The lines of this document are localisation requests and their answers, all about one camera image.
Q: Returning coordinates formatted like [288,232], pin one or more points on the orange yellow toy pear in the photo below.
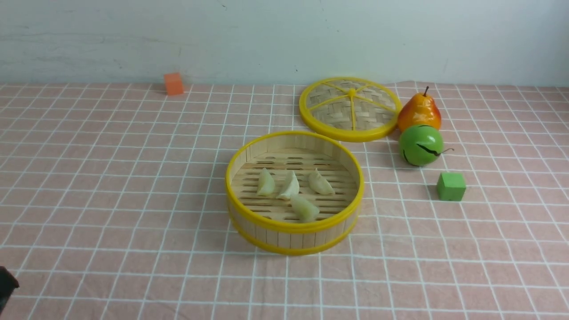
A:
[421,109]

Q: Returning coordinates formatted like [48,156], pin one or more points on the pale dumpling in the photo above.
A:
[266,183]
[305,211]
[290,188]
[319,184]

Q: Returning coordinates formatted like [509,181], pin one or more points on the orange foam cube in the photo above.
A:
[173,84]

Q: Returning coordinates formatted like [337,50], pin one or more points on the green toy apple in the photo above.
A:
[420,145]

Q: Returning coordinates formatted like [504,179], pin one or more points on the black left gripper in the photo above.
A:
[8,283]

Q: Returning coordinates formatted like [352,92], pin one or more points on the green foam cube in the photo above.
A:
[451,186]

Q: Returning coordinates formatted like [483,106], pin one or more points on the pink checkered tablecloth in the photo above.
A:
[112,208]

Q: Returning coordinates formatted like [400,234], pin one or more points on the yellow rimmed woven steamer lid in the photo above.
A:
[349,109]

